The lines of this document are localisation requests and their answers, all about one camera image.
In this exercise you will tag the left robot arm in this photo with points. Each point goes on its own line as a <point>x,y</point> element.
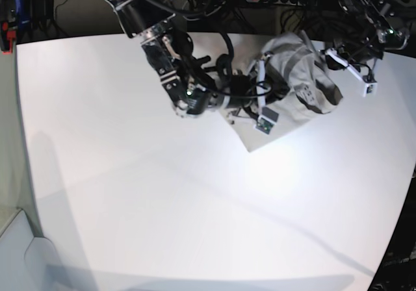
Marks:
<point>378,34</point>

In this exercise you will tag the red black clamp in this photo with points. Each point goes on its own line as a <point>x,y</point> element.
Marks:
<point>8,30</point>

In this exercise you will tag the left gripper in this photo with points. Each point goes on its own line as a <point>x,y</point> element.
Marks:
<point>361,54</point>

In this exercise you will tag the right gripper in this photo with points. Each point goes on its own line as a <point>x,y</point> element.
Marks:
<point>243,91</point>

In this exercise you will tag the beige t-shirt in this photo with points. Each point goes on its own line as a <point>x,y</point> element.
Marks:
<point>312,93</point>

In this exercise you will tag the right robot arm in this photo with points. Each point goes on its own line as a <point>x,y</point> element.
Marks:
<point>192,86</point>

